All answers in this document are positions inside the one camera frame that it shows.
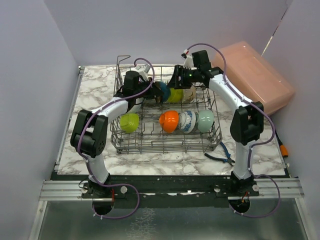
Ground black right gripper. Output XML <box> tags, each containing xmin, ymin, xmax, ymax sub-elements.
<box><xmin>166</xmin><ymin>64</ymin><xmax>200</xmax><ymax>90</ymax></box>

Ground orange black tool handle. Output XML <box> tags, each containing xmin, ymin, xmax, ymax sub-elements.
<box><xmin>279</xmin><ymin>143</ymin><xmax>289</xmax><ymax>158</ymax></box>

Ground blue handled pliers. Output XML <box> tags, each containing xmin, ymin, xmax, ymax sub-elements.
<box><xmin>204</xmin><ymin>141</ymin><xmax>235</xmax><ymax>167</ymax></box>

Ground lime green square bowl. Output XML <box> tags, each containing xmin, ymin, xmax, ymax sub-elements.
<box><xmin>119</xmin><ymin>113</ymin><xmax>139</xmax><ymax>134</ymax></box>

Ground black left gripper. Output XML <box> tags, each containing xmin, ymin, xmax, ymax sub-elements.
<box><xmin>133</xmin><ymin>77</ymin><xmax>164</xmax><ymax>100</ymax></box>

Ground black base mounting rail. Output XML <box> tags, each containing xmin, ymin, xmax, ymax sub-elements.
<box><xmin>49</xmin><ymin>173</ymin><xmax>261</xmax><ymax>210</ymax></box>

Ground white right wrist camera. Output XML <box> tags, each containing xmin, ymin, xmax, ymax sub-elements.
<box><xmin>181</xmin><ymin>49</ymin><xmax>195</xmax><ymax>70</ymax></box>

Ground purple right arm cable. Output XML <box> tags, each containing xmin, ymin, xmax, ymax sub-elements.
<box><xmin>181</xmin><ymin>42</ymin><xmax>282</xmax><ymax>218</ymax></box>

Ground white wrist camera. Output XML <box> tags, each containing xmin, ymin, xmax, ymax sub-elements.
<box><xmin>133</xmin><ymin>64</ymin><xmax>151</xmax><ymax>81</ymax></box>
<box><xmin>181</xmin><ymin>49</ymin><xmax>195</xmax><ymax>70</ymax></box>

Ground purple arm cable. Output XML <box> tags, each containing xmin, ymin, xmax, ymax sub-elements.
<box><xmin>181</xmin><ymin>42</ymin><xmax>282</xmax><ymax>218</ymax></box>
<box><xmin>76</xmin><ymin>57</ymin><xmax>155</xmax><ymax>221</ymax></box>

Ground yellow green round bowl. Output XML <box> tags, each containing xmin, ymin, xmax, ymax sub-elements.
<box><xmin>167</xmin><ymin>88</ymin><xmax>184</xmax><ymax>103</ymax></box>

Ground orange bowl white inside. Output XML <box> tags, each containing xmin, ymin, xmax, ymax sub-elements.
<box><xmin>159</xmin><ymin>110</ymin><xmax>179</xmax><ymax>134</ymax></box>

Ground pink translucent plastic storage box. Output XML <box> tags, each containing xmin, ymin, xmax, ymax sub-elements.
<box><xmin>220</xmin><ymin>41</ymin><xmax>295</xmax><ymax>115</ymax></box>

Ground white blue floral bowl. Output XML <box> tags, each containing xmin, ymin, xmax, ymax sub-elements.
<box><xmin>178</xmin><ymin>110</ymin><xmax>196</xmax><ymax>134</ymax></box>

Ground dark blue glazed bowl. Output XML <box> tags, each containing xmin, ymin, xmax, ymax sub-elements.
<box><xmin>155</xmin><ymin>81</ymin><xmax>171</xmax><ymax>103</ymax></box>

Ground cream white plain bowl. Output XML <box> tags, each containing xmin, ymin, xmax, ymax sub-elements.
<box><xmin>126</xmin><ymin>97</ymin><xmax>144</xmax><ymax>114</ymax></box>

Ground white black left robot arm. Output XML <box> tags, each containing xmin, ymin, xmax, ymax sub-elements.
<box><xmin>70</xmin><ymin>68</ymin><xmax>164</xmax><ymax>198</ymax></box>

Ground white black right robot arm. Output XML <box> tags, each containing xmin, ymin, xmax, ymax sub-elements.
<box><xmin>168</xmin><ymin>49</ymin><xmax>265</xmax><ymax>196</ymax></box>

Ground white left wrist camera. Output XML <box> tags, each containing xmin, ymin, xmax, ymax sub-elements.
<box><xmin>133</xmin><ymin>64</ymin><xmax>151</xmax><ymax>81</ymax></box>

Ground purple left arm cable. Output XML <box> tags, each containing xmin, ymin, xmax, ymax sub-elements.
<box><xmin>76</xmin><ymin>57</ymin><xmax>155</xmax><ymax>221</ymax></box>

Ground grey wire dish rack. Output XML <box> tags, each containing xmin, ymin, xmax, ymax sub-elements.
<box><xmin>110</xmin><ymin>65</ymin><xmax>222</xmax><ymax>154</ymax></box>

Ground brown beige bowl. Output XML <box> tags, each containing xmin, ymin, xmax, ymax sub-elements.
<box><xmin>181</xmin><ymin>86</ymin><xmax>196</xmax><ymax>104</ymax></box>

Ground aluminium extrusion frame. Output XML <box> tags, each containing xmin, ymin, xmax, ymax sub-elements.
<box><xmin>38</xmin><ymin>179</ymin><xmax>87</xmax><ymax>201</ymax></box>

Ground mint green ceramic bowl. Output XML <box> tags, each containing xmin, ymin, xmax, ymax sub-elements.
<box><xmin>195</xmin><ymin>109</ymin><xmax>214</xmax><ymax>133</ymax></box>

